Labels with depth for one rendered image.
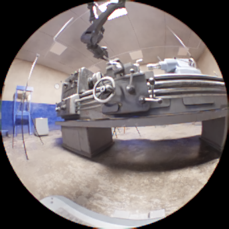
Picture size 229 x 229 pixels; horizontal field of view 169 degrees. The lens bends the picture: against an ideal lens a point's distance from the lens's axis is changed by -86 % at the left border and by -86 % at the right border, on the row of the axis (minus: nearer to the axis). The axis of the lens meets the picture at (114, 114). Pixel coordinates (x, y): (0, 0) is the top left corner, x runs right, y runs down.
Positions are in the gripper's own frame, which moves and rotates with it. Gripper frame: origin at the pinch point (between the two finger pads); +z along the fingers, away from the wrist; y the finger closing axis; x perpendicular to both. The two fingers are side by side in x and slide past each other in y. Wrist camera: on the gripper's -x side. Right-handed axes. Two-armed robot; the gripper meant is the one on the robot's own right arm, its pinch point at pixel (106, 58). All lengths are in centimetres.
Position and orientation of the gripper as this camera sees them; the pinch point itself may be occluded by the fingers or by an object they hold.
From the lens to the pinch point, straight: 64.5
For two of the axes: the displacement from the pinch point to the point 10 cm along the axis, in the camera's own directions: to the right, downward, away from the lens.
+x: 6.6, 6.8, -3.3
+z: 4.4, 0.1, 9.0
